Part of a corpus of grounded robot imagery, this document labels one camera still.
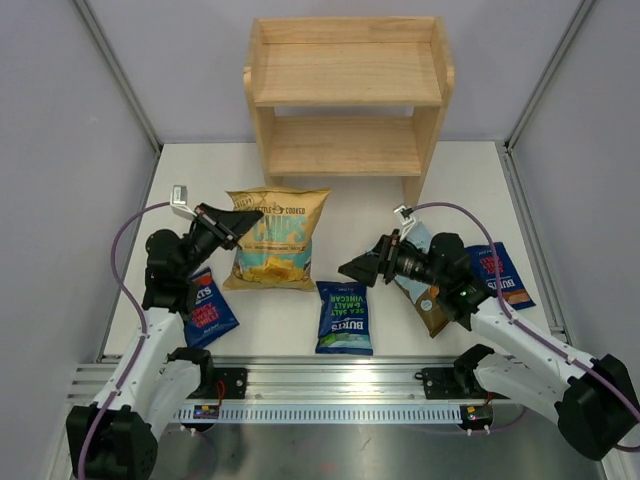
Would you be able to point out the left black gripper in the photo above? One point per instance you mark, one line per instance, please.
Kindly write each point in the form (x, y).
(228, 227)

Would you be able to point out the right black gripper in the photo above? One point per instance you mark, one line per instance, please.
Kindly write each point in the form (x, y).
(383, 259)

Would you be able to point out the yellow kettle chips bag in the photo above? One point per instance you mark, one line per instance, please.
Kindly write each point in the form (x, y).
(276, 252)

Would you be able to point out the light blue cassava chips bag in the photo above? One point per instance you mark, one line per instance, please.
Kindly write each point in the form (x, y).
(425, 298)

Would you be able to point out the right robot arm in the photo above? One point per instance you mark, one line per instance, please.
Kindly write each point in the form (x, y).
(591, 400)

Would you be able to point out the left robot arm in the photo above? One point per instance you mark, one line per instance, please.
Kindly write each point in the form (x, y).
(116, 436)

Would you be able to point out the wooden two-tier shelf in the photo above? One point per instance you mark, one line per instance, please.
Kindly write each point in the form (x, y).
(348, 96)

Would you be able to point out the blue sea salt vinegar bag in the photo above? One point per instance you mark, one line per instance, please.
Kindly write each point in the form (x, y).
(344, 319)

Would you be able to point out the blue spicy sweet chilli bag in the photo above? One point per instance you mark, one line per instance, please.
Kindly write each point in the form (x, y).
(212, 317)

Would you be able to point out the blue Burts bag right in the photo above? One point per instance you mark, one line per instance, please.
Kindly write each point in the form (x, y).
(484, 263)

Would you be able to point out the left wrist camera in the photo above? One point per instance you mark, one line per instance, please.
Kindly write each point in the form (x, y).
(179, 201)

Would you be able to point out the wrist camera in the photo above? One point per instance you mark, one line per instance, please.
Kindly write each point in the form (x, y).
(406, 218)
(179, 201)

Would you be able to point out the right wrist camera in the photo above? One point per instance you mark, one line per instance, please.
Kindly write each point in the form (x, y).
(406, 218)

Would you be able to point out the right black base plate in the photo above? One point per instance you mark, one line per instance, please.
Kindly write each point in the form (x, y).
(439, 383)

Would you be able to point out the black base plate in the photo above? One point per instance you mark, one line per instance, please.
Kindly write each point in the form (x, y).
(439, 383)
(229, 383)

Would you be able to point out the aluminium mounting rail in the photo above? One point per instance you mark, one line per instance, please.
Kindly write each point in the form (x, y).
(335, 380)

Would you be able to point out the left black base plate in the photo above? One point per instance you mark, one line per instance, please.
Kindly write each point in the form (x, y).
(229, 383)

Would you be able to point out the white slotted cable duct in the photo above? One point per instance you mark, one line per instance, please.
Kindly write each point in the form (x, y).
(319, 414)

